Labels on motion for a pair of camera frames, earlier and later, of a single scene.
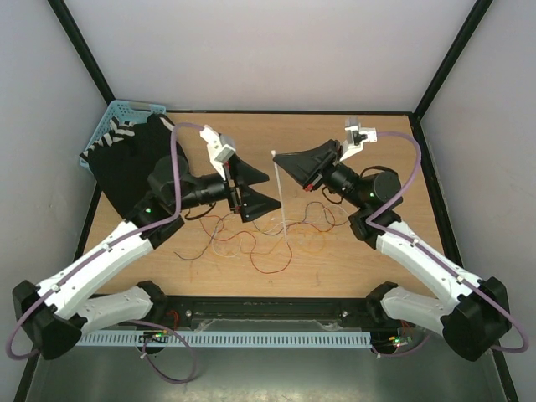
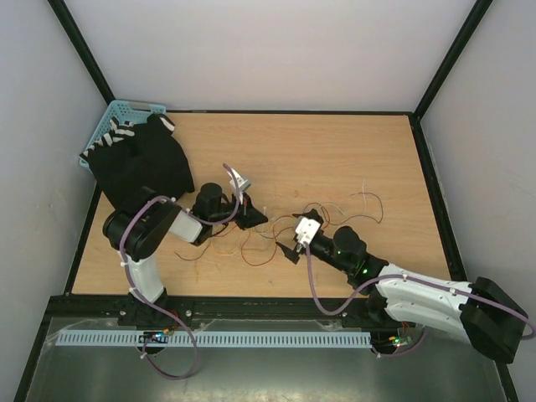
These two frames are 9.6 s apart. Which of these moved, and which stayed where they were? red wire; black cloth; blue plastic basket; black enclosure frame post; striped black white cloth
Moved: red wire
Stayed: black enclosure frame post; blue plastic basket; black cloth; striped black white cloth
